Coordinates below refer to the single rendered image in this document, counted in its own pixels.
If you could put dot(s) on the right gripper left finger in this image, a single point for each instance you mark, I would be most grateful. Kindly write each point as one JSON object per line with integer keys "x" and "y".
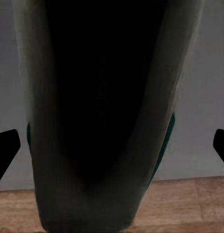
{"x": 9, "y": 145}

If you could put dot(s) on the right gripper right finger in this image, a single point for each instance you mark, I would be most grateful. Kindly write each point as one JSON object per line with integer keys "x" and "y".
{"x": 219, "y": 142}

